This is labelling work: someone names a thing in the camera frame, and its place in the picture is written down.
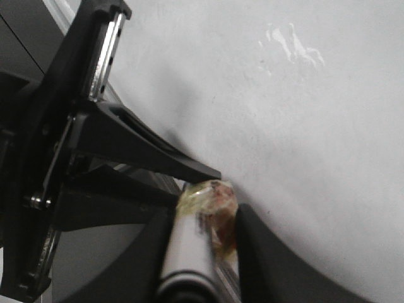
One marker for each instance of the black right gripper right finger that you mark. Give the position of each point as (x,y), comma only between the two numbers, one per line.
(271,272)

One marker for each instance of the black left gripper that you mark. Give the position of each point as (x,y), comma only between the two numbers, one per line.
(35,123)

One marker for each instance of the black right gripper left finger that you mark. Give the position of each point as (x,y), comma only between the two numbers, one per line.
(134,275)

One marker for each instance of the white black whiteboard marker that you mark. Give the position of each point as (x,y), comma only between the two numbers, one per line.
(188,271)

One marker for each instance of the red magnet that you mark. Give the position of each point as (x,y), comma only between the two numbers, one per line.
(216,201)

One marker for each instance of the white whiteboard surface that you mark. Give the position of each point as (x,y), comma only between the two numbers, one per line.
(299,104)

